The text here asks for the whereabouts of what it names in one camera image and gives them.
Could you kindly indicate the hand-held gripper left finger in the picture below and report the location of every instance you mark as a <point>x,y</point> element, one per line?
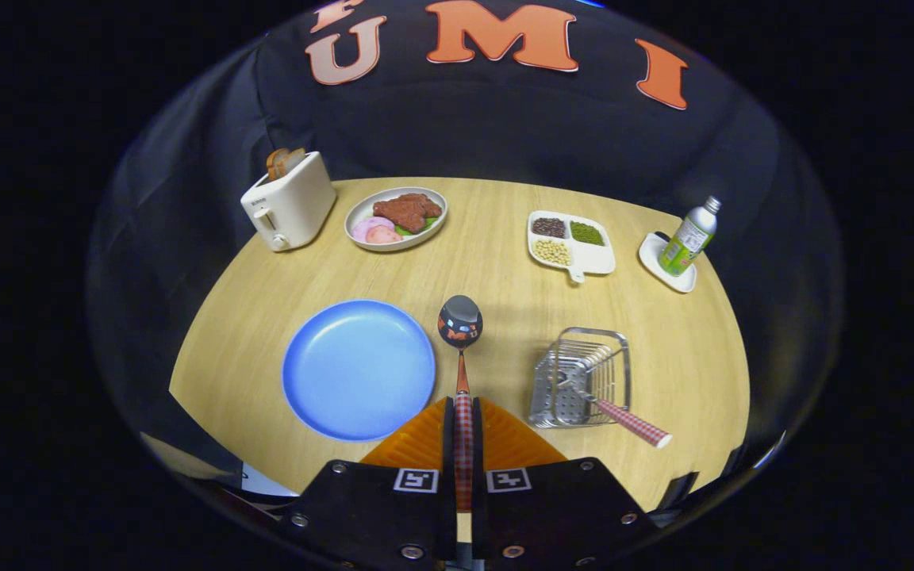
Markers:
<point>378,515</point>

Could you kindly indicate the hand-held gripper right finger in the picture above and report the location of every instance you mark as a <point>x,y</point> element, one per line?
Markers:
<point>552,515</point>

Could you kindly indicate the blue round plate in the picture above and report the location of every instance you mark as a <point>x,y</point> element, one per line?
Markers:
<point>358,369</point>

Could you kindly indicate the white divided dish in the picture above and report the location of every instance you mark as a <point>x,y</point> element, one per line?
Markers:
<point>596,258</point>

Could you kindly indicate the pile of yellow beans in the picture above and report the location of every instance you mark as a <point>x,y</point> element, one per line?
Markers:
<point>552,251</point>

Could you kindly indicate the small white dish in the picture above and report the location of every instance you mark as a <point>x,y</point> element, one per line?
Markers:
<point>651,254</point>

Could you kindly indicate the pink ham slice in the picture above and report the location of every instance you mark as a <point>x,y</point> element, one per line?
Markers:
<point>366,228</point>
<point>384,235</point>

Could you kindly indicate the pile of green beans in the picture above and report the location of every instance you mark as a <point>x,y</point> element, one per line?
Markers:
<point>587,233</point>

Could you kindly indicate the green lettuce leaf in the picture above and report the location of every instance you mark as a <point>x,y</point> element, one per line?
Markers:
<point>407,231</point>

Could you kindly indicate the pile of dark beans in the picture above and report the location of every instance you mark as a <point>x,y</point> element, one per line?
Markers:
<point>549,228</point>

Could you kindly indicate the brown meat piece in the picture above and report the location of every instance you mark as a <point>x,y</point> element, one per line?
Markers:
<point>405,212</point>

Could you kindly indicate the beige oval plate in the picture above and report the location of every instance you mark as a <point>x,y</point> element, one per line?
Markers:
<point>362,210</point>

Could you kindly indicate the green label metal bottle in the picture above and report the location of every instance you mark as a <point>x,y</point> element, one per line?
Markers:
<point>687,238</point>

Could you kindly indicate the white toaster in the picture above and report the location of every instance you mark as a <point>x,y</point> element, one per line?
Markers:
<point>294,206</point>

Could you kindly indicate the brown toast slice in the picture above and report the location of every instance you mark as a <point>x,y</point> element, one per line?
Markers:
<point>274,162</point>
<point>294,159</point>

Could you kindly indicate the black backdrop cloth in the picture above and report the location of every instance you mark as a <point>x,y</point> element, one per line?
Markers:
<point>505,127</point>

